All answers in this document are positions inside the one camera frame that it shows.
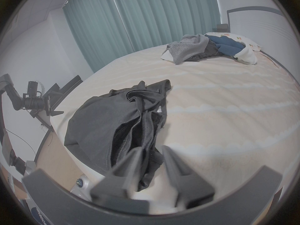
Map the white printed pillow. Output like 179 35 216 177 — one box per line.
204 32 262 51

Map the black cable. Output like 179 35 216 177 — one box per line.
4 129 37 156

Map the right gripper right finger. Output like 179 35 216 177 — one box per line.
162 145 215 208

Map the grey bedside table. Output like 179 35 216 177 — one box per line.
213 24 229 33

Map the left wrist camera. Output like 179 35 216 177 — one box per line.
28 81 41 98

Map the black T-shirt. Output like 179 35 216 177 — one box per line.
64 79 171 192

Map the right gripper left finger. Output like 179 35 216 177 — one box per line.
90 147 150 207

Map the blue-green curtain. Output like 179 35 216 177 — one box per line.
109 0 222 52
63 0 134 73

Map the bed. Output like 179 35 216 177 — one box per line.
34 6 300 210

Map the pile of clothes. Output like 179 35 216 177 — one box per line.
161 34 258 65

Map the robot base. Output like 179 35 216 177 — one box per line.
23 161 95 221

